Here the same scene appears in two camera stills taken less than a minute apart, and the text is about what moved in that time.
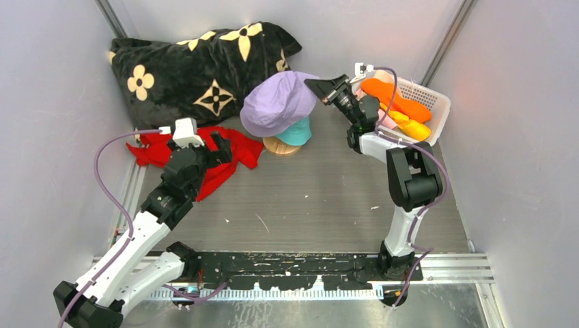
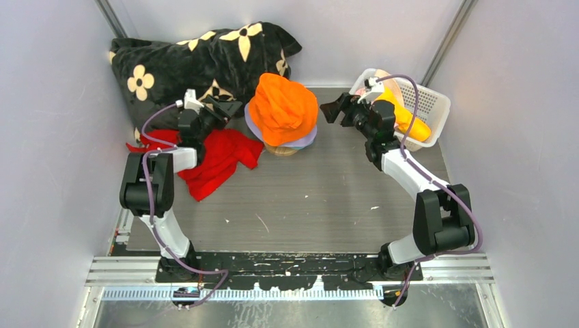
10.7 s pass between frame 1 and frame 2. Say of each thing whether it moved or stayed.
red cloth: stayed
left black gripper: moved
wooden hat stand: stayed
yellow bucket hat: stayed
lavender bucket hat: moved
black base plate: stayed
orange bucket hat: moved
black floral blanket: stayed
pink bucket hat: stayed
